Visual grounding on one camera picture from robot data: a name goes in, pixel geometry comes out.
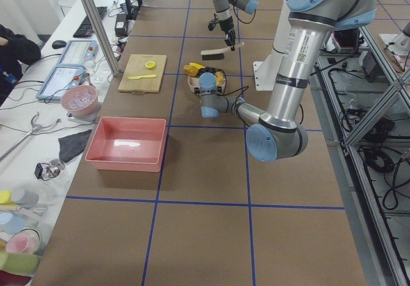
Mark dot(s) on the toy ginger root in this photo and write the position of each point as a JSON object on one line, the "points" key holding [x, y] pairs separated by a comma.
{"points": [[220, 78]]}

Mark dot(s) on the wooden cutting board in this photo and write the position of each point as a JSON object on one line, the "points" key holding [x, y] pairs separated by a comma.
{"points": [[135, 67]]}

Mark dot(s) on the toy potato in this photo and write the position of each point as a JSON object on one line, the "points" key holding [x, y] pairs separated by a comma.
{"points": [[189, 73]]}

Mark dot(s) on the light blue cup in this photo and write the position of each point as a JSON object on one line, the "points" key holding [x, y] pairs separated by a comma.
{"points": [[12, 223]]}

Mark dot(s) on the yellow cup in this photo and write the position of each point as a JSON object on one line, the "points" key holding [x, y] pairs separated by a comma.
{"points": [[5, 197]]}

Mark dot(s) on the beige hand brush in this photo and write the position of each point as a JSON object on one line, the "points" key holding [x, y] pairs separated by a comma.
{"points": [[219, 54]]}

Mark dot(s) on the small kitchen scale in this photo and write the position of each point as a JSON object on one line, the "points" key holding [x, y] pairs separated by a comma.
{"points": [[85, 118]]}

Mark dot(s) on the black power adapter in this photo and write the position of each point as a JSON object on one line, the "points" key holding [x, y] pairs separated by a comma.
{"points": [[123, 25]]}

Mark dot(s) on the teach pendant tablet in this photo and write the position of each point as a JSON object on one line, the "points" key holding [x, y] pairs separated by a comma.
{"points": [[61, 79], [78, 52]]}

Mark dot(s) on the grey cup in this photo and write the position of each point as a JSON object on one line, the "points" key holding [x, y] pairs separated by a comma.
{"points": [[25, 198]]}

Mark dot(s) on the black computer mouse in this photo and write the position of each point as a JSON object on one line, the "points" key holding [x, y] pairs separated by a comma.
{"points": [[58, 44]]}

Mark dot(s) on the beige dustpan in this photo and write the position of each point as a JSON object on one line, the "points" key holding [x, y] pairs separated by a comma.
{"points": [[192, 82]]}

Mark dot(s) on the metal grabber tool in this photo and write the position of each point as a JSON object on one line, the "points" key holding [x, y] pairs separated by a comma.
{"points": [[35, 127]]}

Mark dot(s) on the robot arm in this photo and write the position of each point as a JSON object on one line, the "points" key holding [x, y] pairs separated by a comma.
{"points": [[223, 10], [274, 133]]}

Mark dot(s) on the pink cup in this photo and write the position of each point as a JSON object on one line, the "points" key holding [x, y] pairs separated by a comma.
{"points": [[26, 241]]}

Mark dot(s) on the pink bowl with ice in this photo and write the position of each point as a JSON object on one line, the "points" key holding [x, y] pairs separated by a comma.
{"points": [[80, 100]]}

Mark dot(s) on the person in dark clothes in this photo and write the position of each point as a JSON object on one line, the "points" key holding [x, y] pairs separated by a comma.
{"points": [[15, 50]]}

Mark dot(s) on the black keyboard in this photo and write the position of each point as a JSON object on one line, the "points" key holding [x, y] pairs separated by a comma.
{"points": [[85, 29]]}

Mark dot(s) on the yellow toy lemon slice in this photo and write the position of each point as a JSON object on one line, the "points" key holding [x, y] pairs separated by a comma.
{"points": [[150, 65]]}

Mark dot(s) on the dark grey cloth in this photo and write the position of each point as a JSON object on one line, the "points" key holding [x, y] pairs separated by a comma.
{"points": [[73, 145]]}

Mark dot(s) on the green cup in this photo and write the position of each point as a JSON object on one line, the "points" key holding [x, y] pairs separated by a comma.
{"points": [[24, 264]]}

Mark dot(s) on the pink plastic bin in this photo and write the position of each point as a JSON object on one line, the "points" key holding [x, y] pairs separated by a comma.
{"points": [[128, 144]]}

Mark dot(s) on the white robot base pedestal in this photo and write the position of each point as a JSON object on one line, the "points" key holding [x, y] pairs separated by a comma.
{"points": [[265, 71]]}

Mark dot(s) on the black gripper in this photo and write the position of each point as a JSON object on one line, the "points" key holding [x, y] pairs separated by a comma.
{"points": [[203, 71], [225, 25]]}

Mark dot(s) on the aluminium frame post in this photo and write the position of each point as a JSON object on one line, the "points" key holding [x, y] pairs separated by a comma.
{"points": [[92, 14]]}

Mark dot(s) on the lower teach pendant tablet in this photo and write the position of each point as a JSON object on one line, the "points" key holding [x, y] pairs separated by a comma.
{"points": [[61, 79]]}

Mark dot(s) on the upper teach pendant tablet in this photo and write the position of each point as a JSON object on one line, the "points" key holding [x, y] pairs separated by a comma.
{"points": [[78, 52]]}

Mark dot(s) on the yellow toy knife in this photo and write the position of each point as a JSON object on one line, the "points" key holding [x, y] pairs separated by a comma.
{"points": [[147, 76]]}

